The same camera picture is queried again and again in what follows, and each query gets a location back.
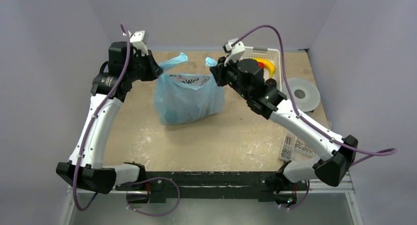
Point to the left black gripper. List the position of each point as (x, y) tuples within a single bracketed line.
[(154, 70)]

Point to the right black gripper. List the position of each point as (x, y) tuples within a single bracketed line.
[(220, 73)]

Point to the blue printed plastic bag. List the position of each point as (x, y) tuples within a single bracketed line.
[(186, 98)]

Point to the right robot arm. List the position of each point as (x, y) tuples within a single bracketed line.
[(331, 163)]

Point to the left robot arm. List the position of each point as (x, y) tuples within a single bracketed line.
[(85, 167)]

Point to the red fake pear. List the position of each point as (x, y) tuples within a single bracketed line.
[(262, 65)]

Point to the yellow fake banana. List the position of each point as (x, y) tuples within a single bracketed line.
[(268, 65)]

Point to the dark purple fake plum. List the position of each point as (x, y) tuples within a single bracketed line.
[(271, 82)]

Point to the clear plastic bag of parts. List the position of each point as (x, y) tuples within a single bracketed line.
[(302, 148)]

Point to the white plastic basket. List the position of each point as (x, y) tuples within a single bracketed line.
[(269, 54)]

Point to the round white scale disc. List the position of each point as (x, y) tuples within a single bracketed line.
[(305, 94)]

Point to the barcode label card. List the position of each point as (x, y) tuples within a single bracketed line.
[(288, 147)]

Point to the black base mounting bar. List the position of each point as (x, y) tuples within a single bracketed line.
[(264, 186)]

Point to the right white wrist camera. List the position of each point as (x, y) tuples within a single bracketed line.
[(234, 50)]

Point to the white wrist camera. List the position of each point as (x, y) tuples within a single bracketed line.
[(234, 50), (139, 40)]

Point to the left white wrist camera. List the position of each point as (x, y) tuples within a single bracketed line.
[(139, 40)]

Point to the aluminium frame rail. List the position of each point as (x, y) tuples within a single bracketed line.
[(65, 204)]

